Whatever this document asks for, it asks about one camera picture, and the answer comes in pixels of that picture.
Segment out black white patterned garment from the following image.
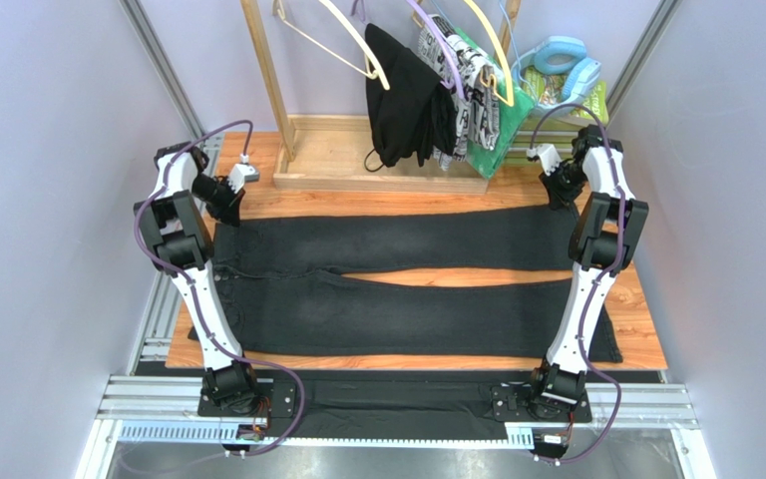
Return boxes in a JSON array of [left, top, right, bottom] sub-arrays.
[[429, 14, 500, 171]]

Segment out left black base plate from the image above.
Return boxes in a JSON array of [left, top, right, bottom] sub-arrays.
[[196, 380, 299, 419]]

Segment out wooden clothes rack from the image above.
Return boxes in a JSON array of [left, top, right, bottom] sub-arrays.
[[240, 1, 489, 195]]

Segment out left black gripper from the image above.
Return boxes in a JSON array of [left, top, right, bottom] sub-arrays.
[[191, 172, 246, 226]]

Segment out black cloth strip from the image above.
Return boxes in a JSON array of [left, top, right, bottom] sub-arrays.
[[134, 368, 663, 441]]

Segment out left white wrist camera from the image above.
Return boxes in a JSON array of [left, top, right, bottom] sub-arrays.
[[226, 153, 260, 195]]

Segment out green book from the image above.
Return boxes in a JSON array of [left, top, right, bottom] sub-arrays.
[[523, 66, 609, 127]]

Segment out cream plastic hanger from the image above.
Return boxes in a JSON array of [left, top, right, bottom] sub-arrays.
[[272, 0, 392, 93]]

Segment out purple plastic hanger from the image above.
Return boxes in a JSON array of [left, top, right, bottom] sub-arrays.
[[352, 0, 467, 103]]

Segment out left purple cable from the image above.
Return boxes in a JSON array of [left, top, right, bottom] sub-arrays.
[[132, 119, 306, 458]]

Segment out yellow plastic hanger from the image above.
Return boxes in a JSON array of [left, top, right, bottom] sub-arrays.
[[459, 0, 516, 109]]

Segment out green wooden drawer box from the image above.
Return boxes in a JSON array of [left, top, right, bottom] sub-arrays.
[[505, 117, 593, 166]]

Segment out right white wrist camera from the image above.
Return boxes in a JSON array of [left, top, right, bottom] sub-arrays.
[[526, 144, 564, 177]]

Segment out aluminium frame rail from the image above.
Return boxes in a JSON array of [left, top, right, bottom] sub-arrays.
[[96, 376, 700, 430]]

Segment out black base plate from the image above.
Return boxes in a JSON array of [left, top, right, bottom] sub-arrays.
[[490, 383, 593, 424], [196, 380, 299, 419]]

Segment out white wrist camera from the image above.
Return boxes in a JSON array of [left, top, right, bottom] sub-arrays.
[[526, 144, 564, 177], [226, 153, 260, 195]]

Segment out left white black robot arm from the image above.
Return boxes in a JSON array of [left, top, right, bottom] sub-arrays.
[[134, 142, 264, 415]]

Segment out black hanging garment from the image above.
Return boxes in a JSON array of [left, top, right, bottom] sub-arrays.
[[364, 24, 457, 168]]

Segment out green tote bag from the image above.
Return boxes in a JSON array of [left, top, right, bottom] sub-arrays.
[[455, 27, 534, 179]]

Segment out light blue headphones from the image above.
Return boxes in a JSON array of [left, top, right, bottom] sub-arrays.
[[511, 36, 601, 116]]

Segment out black denim trousers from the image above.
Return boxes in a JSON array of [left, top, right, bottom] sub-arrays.
[[187, 204, 624, 364]]

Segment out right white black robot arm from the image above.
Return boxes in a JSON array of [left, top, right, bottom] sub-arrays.
[[527, 125, 649, 419]]

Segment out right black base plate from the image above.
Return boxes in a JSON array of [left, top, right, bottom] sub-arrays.
[[490, 383, 593, 424]]

